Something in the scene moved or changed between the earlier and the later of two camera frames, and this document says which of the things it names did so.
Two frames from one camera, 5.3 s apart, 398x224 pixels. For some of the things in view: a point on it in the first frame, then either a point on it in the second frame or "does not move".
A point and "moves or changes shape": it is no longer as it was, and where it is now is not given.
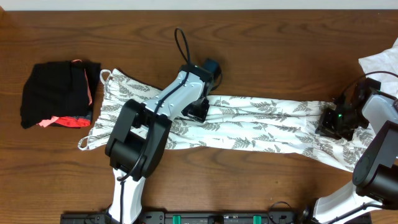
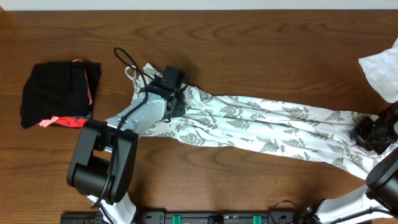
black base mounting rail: (194, 217) does not move
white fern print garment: (236, 124) moves or changes shape
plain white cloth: (386, 61) does not move
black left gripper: (197, 111) to (178, 104)
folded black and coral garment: (60, 93) does not move
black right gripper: (327, 125) to (359, 134)
